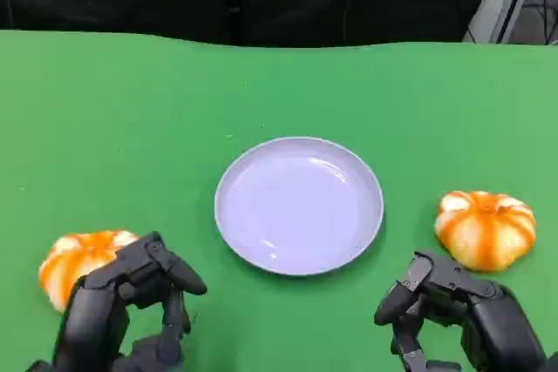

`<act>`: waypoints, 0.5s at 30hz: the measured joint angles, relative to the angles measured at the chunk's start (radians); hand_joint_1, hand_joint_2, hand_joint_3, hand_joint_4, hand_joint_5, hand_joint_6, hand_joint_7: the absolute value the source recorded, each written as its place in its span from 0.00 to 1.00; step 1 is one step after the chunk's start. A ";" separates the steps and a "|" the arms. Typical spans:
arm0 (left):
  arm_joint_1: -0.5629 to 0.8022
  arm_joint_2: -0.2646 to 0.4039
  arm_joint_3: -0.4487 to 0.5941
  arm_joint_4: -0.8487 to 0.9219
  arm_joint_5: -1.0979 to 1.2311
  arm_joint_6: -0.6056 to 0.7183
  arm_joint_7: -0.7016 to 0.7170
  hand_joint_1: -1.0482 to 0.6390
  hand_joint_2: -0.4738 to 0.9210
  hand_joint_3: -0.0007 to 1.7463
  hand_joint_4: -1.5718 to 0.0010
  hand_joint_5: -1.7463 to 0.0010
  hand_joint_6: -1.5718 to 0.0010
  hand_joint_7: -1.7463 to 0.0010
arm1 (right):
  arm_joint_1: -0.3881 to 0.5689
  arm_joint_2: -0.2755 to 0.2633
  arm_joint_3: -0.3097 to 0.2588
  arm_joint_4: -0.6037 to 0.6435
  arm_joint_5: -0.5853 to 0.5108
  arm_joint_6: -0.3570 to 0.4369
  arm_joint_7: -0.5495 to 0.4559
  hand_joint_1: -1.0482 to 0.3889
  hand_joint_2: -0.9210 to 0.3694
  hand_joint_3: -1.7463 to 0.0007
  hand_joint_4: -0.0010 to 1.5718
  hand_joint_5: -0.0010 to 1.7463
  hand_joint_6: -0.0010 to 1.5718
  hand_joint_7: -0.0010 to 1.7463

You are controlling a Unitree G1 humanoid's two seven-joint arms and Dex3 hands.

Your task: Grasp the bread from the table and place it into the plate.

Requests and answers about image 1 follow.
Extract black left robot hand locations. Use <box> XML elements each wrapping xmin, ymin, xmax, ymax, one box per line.
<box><xmin>26</xmin><ymin>231</ymin><xmax>208</xmax><ymax>372</ymax></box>

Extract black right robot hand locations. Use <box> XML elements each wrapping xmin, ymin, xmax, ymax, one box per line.
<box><xmin>373</xmin><ymin>251</ymin><xmax>548</xmax><ymax>372</ymax></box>

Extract orange and white bread roll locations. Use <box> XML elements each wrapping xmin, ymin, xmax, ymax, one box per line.
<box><xmin>434</xmin><ymin>190</ymin><xmax>538</xmax><ymax>272</ymax></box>
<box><xmin>37</xmin><ymin>229</ymin><xmax>140</xmax><ymax>314</ymax></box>

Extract green table cloth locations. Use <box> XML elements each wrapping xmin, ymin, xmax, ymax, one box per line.
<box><xmin>0</xmin><ymin>28</ymin><xmax>558</xmax><ymax>372</ymax></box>

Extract lilac plate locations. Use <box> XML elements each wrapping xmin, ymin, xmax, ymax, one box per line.
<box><xmin>214</xmin><ymin>136</ymin><xmax>385</xmax><ymax>277</ymax></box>

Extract black cables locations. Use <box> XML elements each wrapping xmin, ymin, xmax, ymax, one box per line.
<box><xmin>525</xmin><ymin>0</ymin><xmax>558</xmax><ymax>46</ymax></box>

